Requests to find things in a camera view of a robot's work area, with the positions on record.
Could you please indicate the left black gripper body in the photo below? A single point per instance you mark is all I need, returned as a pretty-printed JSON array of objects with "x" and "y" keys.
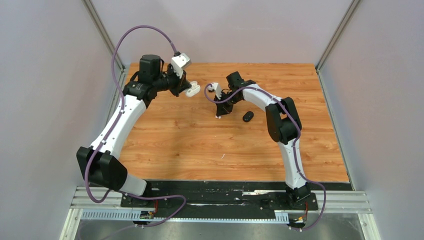
[{"x": 170, "y": 81}]

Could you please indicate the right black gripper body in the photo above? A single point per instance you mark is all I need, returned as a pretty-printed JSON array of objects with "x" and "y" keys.
[{"x": 227, "y": 106}]

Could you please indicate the white charging case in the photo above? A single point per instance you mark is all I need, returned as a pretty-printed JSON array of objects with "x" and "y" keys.
[{"x": 193, "y": 89}]

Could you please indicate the black charging case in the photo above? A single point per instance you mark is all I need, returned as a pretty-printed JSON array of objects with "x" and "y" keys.
[{"x": 248, "y": 116}]

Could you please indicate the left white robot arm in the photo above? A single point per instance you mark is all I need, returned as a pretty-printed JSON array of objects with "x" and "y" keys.
[{"x": 99, "y": 163}]

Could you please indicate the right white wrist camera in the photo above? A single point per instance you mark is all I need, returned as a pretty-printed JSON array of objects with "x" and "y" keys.
[{"x": 215, "y": 87}]

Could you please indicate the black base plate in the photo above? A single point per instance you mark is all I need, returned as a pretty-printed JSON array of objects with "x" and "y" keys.
[{"x": 221, "y": 199}]

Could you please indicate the aluminium frame rail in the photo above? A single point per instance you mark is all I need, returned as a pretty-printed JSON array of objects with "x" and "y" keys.
[{"x": 329, "y": 202}]

